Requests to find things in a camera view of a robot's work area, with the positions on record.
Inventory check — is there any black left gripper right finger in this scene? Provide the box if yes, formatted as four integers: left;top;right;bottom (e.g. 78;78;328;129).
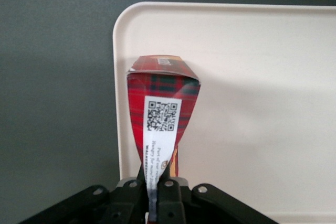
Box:
156;168;190;224

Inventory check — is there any red cookie box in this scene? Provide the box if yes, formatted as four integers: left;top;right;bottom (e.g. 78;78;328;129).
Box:
125;55;202;224

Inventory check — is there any cream plastic tray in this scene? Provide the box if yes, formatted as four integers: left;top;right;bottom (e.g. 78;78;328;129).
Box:
112;1;336;224

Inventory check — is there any grey table cover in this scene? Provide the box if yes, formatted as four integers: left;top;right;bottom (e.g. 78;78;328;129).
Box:
0;0;336;209

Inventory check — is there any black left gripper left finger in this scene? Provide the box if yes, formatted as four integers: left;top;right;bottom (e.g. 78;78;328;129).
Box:
109;166;149;224

